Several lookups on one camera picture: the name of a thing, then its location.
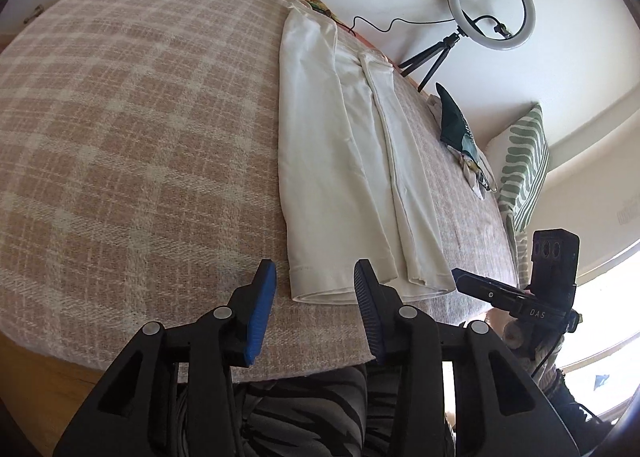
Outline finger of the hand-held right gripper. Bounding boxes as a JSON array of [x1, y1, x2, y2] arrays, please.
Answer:
[[451, 267, 532, 314]]

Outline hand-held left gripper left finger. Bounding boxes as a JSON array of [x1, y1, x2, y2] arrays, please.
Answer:
[[52, 259, 277, 457]]

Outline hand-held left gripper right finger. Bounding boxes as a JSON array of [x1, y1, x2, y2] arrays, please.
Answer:
[[353, 259, 581, 457]]

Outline white pants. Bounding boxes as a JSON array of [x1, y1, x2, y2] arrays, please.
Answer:
[[276, 0, 457, 306]]

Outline person's right hand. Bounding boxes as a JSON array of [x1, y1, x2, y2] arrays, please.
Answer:
[[486, 309, 537, 355]]

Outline bright window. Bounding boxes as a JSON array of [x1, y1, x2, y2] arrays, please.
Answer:
[[552, 237, 640, 420]]

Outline person's striped trouser legs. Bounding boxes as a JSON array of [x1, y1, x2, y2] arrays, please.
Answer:
[[232, 366, 370, 457]]

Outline green striped pillow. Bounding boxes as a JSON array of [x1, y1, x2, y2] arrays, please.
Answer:
[[486, 103, 551, 234]]

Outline patterned small cloth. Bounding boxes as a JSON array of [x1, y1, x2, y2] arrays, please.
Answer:
[[449, 140, 497, 201]]

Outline dark green cloth bag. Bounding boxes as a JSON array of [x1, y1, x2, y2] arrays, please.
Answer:
[[434, 82, 484, 154]]

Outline pink plaid blanket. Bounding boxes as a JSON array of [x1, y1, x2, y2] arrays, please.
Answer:
[[0, 0, 519, 385]]

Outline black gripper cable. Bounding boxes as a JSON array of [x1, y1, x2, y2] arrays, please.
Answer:
[[531, 332, 563, 380]]

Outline black ring light tripod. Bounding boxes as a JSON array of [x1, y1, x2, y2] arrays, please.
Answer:
[[398, 30, 461, 93]]

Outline black ring light cable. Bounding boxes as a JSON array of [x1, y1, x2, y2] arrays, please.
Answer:
[[349, 14, 458, 36]]

